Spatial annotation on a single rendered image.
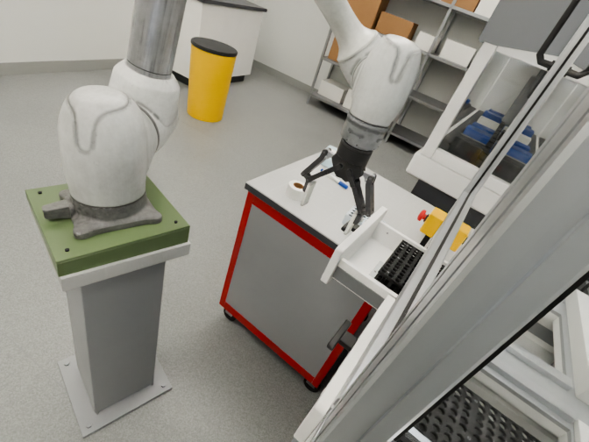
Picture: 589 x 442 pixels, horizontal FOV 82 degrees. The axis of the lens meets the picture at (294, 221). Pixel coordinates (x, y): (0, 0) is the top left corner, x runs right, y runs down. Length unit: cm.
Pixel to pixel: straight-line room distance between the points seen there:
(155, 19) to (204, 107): 256
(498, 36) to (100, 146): 132
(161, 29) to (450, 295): 79
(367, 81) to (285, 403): 126
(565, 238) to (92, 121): 71
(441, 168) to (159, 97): 116
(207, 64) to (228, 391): 259
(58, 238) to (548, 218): 81
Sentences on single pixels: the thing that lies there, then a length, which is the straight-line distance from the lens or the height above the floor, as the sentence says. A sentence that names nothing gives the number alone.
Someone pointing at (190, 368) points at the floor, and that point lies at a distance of 155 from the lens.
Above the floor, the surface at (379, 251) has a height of 84.
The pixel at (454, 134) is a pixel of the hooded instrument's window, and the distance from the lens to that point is 159.
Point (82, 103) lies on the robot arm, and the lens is 76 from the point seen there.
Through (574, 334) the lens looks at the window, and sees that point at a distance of 24.
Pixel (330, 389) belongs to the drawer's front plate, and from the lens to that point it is 53.
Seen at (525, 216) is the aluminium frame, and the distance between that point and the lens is 19.
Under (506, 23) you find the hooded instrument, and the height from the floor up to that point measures 144.
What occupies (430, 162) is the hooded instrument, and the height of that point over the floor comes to 89.
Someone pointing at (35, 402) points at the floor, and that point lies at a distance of 155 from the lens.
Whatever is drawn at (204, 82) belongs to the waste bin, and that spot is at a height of 36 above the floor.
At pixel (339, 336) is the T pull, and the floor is 91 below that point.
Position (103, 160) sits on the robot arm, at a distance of 76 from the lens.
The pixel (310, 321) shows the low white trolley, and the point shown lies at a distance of 130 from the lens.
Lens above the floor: 137
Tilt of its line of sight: 35 degrees down
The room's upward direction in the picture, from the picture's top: 21 degrees clockwise
